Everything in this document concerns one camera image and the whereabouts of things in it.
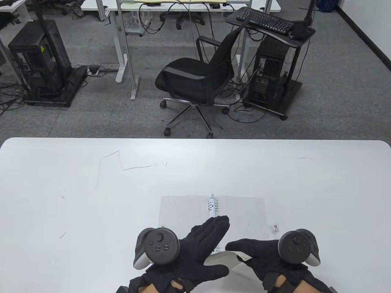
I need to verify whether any person's left hand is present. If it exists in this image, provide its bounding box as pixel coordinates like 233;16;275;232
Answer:
128;215;230;293

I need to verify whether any person's right hand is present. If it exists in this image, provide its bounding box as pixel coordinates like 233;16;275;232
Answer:
225;238;330;293

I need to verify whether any lined loose-leaf paper stack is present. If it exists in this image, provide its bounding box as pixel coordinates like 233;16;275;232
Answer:
203;249;253;266

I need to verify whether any clear plastic ring binder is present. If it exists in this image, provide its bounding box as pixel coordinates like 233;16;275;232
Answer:
158;193;280;269

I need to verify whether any black and white controller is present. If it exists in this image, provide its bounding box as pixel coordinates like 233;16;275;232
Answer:
133;227;180;269
278;229;320;266

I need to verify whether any black cart with keyboard tray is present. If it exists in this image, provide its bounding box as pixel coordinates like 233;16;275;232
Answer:
225;8;317;121

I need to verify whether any black office chair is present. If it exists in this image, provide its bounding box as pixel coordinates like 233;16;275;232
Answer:
155;23;249;138

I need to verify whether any black computer tower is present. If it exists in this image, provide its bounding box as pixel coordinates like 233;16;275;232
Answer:
248;34;291;106
7;20;72;100

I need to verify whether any white power strip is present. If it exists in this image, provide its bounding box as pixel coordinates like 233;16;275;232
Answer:
86;65;119;76

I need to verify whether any black swivel chair base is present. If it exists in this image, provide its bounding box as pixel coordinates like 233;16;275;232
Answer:
159;11;206;30

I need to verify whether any black keyboard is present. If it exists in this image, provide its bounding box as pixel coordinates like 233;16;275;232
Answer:
236;7;294;34

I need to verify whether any dark blue seat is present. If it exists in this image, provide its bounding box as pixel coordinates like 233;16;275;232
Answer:
316;0;340;13

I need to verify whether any long white desk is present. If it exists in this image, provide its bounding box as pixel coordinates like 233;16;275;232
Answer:
81;0;282;84

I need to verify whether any black stand pole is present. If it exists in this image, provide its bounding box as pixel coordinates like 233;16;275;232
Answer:
33;0;67;89

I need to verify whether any small white desk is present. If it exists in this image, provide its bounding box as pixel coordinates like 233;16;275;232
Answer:
0;0;28;13

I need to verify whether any black floor cable bundle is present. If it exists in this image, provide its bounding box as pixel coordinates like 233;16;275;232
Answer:
221;73;269;124
0;80;25;119

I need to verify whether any aluminium frame post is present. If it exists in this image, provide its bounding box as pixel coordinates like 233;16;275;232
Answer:
115;0;141;100

